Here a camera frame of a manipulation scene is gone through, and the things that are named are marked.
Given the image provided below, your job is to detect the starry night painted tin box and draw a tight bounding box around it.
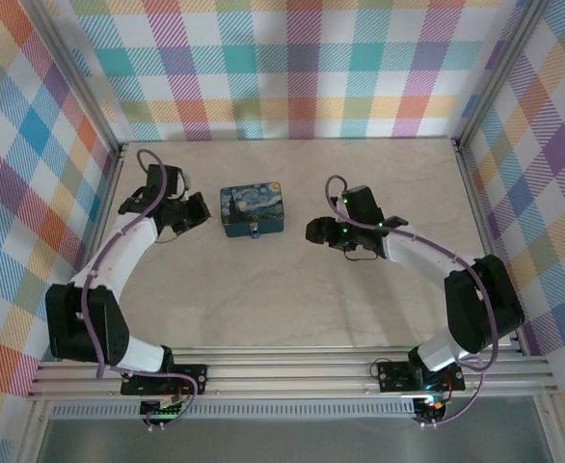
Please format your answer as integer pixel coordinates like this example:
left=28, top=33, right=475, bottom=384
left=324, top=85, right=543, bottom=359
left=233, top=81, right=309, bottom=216
left=219, top=181, right=287, bottom=239

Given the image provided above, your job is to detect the left green circuit board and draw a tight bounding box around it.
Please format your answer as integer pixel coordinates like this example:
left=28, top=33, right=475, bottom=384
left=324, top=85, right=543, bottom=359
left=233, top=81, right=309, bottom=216
left=139, top=397, right=190, bottom=419

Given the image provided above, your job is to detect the right circuit board with lights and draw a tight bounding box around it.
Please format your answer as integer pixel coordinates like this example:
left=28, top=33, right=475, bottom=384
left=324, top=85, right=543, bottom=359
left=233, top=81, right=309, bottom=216
left=414, top=395, right=450, bottom=417

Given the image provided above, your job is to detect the thin black right gripper wire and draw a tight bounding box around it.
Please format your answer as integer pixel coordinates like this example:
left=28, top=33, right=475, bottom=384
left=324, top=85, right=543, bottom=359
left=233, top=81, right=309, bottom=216
left=343, top=245, right=386, bottom=264

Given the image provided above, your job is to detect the aluminium left side rail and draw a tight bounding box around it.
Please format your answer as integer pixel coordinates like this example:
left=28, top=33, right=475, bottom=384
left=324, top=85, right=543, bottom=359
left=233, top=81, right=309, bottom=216
left=36, top=143, right=130, bottom=368

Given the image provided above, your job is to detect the aluminium right side rail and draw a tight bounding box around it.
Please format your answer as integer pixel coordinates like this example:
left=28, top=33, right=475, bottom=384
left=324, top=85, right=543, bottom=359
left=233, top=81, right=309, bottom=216
left=450, top=138, right=530, bottom=359

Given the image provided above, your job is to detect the aluminium front frame rail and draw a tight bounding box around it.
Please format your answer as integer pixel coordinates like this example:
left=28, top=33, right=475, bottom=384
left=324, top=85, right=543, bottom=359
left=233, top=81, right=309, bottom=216
left=25, top=345, right=559, bottom=402

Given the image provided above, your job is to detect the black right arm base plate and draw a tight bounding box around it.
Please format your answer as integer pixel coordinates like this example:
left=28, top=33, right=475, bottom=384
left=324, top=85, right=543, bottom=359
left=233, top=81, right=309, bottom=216
left=377, top=359, right=467, bottom=394

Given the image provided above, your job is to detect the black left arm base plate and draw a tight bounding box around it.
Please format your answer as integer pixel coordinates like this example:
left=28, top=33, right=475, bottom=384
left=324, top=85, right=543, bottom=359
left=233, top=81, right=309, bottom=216
left=120, top=362, right=209, bottom=398

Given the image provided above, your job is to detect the aluminium left corner post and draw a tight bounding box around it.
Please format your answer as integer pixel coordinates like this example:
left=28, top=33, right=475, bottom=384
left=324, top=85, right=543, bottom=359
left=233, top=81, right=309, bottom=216
left=21, top=0, right=130, bottom=160

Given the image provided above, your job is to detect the aluminium corner post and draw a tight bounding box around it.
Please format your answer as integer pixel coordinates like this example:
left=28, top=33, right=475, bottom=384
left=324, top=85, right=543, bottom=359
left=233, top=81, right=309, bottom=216
left=21, top=0, right=130, bottom=160
left=449, top=0, right=554, bottom=149

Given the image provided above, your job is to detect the grey slotted cable duct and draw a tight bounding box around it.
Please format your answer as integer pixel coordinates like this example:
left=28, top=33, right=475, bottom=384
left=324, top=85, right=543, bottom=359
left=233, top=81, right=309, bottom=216
left=50, top=403, right=417, bottom=421

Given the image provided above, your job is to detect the aluminium right corner post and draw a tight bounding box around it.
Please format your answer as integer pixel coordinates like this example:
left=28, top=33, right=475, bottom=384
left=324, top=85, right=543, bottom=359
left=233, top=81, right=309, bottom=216
left=449, top=0, right=554, bottom=149

